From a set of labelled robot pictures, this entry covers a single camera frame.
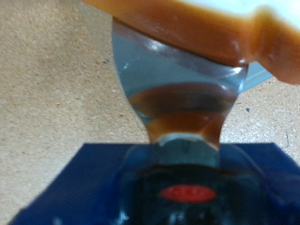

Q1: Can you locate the white bread slice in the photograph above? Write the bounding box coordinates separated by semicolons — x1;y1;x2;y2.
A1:
82;0;300;86

